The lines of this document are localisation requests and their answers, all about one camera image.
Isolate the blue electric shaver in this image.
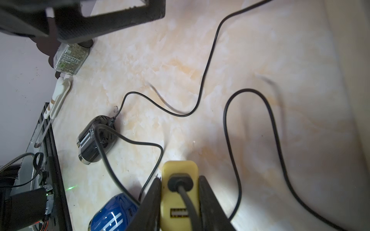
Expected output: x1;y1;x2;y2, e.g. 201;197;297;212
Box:
88;193;138;231

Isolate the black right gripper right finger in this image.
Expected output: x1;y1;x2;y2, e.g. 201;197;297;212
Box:
198;176;235;231

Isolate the black cable of red shaver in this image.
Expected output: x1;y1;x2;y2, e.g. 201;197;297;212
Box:
222;88;347;231

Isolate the yellow USB charger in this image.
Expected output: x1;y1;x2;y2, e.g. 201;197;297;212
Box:
160;160;200;231

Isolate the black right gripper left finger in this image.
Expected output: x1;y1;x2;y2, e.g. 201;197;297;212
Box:
126;178;161;231

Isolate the beige power strip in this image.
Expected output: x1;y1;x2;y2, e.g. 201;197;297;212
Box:
324;1;370;166

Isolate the glass spice jar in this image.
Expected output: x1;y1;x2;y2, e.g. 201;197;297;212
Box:
54;39;93;76

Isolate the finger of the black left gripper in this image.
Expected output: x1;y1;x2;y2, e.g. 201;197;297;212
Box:
1;1;166;43

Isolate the black cable of blue shaver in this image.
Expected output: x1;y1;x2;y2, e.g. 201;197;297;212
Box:
94;124;203;231

